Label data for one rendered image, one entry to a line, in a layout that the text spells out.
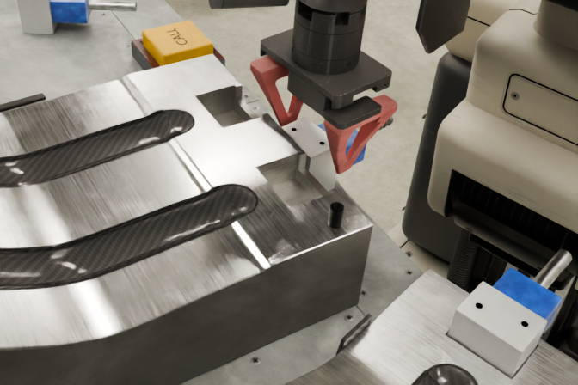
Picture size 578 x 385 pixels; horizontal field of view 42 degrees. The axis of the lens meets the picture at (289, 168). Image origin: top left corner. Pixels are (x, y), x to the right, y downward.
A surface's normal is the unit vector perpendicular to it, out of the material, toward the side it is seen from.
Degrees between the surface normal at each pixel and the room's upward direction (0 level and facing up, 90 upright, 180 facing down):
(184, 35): 0
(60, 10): 90
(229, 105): 90
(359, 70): 0
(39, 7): 90
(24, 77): 0
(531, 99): 98
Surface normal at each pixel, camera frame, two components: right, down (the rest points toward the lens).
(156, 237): 0.02, -0.76
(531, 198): -0.64, 0.56
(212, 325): 0.52, 0.58
